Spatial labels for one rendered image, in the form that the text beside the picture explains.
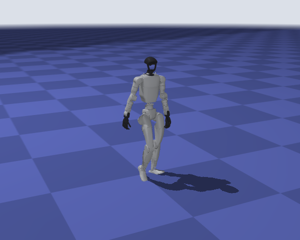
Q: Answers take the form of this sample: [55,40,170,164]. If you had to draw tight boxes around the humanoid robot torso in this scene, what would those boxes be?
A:
[139,72,160,120]

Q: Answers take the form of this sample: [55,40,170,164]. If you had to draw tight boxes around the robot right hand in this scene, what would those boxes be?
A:
[122,112,131,130]

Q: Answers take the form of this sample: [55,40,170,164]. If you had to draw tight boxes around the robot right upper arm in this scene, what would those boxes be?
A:
[130,76,143,101]

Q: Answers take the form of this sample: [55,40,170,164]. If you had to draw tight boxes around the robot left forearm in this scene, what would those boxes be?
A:
[161,98,170,115]

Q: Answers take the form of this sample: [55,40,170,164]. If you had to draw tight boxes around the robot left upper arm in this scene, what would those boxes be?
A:
[159,75,168,100]

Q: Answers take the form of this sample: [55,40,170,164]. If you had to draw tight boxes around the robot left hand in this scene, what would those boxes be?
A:
[164,111,171,129]

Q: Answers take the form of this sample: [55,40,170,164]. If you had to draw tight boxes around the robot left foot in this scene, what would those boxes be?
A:
[148,169,165,175]

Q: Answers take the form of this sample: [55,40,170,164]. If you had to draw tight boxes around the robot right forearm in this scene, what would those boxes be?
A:
[124,94,134,117]

